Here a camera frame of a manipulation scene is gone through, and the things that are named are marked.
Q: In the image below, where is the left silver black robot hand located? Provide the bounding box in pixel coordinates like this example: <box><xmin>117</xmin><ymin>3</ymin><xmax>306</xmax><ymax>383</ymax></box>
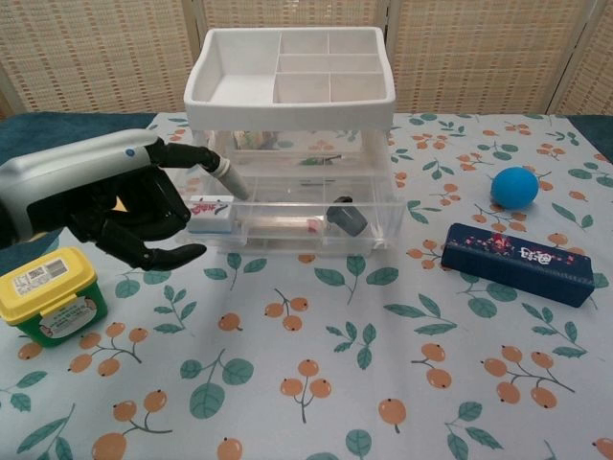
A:
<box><xmin>0</xmin><ymin>128</ymin><xmax>250</xmax><ymax>272</ymax></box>

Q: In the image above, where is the black rubber stopper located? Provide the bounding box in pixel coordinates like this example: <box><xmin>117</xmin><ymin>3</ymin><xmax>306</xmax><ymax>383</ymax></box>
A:
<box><xmin>326</xmin><ymin>195</ymin><xmax>370</xmax><ymax>237</ymax></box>

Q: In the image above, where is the white mahjong tile box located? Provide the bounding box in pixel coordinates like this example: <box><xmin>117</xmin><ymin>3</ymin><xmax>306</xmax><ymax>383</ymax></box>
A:
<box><xmin>188</xmin><ymin>195</ymin><xmax>236</xmax><ymax>235</ymax></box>

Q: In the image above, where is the white clear drawer organizer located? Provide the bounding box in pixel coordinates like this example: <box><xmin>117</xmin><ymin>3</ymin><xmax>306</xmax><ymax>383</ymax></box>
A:
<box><xmin>184</xmin><ymin>26</ymin><xmax>397</xmax><ymax>258</ymax></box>

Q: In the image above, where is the navy blue printed box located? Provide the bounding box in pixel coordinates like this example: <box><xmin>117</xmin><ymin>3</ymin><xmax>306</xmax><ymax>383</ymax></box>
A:
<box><xmin>440</xmin><ymin>222</ymin><xmax>596</xmax><ymax>309</ymax></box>

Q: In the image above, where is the yellow-lidded green container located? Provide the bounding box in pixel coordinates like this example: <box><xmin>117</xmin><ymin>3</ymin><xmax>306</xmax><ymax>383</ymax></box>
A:
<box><xmin>0</xmin><ymin>246</ymin><xmax>109</xmax><ymax>349</ymax></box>

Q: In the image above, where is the floral print tablecloth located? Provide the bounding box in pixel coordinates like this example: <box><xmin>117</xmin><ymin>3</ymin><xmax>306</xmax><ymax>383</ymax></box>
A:
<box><xmin>0</xmin><ymin>112</ymin><xmax>613</xmax><ymax>460</ymax></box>

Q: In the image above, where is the woven folding screen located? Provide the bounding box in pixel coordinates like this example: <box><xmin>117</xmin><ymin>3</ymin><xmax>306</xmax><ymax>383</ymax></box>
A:
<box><xmin>0</xmin><ymin>0</ymin><xmax>613</xmax><ymax>121</ymax></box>

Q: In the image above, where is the blue ball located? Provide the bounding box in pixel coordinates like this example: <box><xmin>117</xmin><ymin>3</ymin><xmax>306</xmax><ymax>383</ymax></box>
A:
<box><xmin>491</xmin><ymin>166</ymin><xmax>540</xmax><ymax>210</ymax></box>

